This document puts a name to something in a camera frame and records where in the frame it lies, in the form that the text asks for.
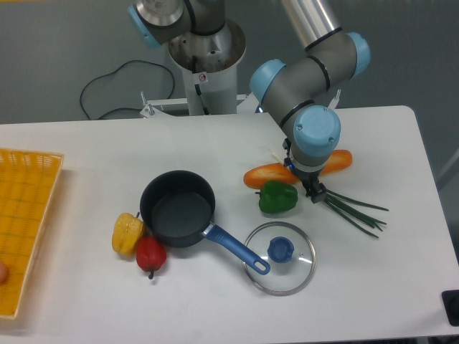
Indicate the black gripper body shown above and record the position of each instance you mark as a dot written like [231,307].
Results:
[308,176]

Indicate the green onion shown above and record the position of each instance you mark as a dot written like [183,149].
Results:
[343,206]

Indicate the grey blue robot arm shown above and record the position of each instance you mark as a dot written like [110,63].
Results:
[286,92]

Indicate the orange baguette bread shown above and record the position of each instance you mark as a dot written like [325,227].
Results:
[256,178]

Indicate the green bell pepper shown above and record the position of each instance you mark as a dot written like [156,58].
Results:
[276,197]

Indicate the glass lid blue knob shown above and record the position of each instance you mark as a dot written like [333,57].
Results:
[290,254]

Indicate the black box table corner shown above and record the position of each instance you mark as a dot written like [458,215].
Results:
[450,300]

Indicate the red bell pepper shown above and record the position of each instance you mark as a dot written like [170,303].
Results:
[150,255]

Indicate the yellow bell pepper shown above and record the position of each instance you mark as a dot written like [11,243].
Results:
[127,231]

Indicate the yellow woven basket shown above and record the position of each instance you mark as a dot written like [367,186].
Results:
[28,180]

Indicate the black saucepan blue handle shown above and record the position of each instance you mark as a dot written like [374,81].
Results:
[178,208]

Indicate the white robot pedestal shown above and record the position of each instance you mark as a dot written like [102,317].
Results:
[208,57]

